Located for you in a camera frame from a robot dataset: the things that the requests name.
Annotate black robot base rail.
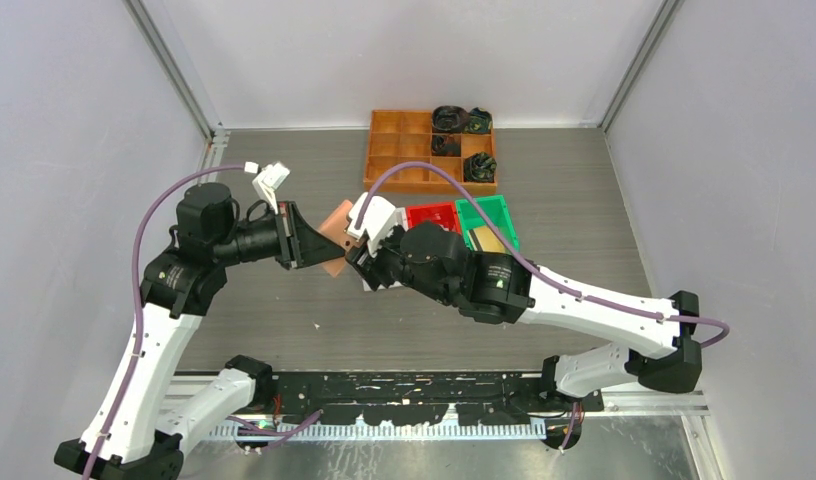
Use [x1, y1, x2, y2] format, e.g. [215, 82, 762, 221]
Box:
[236, 371, 605, 449]

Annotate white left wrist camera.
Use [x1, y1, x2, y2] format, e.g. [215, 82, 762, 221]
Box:
[244, 162, 291, 213]

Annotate green patterned rolled tie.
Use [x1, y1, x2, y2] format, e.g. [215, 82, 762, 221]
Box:
[463, 107, 493, 135]

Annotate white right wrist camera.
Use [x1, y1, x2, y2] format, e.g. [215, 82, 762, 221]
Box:
[346, 192, 402, 257]

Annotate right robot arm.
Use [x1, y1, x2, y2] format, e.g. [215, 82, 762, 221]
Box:
[346, 222, 703, 411]

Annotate camouflage rolled tie lower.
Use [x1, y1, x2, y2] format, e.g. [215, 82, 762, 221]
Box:
[462, 152, 497, 183]

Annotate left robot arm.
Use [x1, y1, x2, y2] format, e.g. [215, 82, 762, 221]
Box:
[54, 182, 344, 479]

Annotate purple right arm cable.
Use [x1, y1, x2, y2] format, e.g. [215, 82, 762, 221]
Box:
[352, 161, 731, 350]

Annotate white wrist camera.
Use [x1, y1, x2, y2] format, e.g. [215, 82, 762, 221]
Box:
[346, 192, 402, 257]
[244, 162, 291, 213]

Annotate orange wooden compartment tray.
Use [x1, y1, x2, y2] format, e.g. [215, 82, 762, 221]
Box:
[362, 110, 500, 196]

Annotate gold cards in bin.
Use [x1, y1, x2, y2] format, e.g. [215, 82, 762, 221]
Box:
[468, 225, 507, 253]

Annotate dark rolled belt top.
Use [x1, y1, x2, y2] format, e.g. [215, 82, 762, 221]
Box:
[431, 105, 470, 133]

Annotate red plastic bin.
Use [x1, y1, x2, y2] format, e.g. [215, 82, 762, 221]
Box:
[405, 202, 462, 234]

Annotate white plastic bin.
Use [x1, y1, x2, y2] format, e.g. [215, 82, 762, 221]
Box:
[355, 207, 407, 292]

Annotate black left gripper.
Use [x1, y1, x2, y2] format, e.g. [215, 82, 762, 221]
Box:
[213, 201, 345, 270]

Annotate tan leather card holder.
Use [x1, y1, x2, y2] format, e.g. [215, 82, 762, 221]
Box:
[318, 200, 354, 278]

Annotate green plastic bin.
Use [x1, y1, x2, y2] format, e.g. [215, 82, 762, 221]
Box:
[455, 195, 520, 250]

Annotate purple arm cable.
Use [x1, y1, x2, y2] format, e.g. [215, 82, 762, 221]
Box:
[352, 161, 731, 350]
[81, 164, 250, 480]

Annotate dark rolled tie middle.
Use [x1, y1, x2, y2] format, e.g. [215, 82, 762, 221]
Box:
[430, 134, 461, 157]

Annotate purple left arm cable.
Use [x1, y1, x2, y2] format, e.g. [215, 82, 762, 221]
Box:
[81, 164, 250, 480]

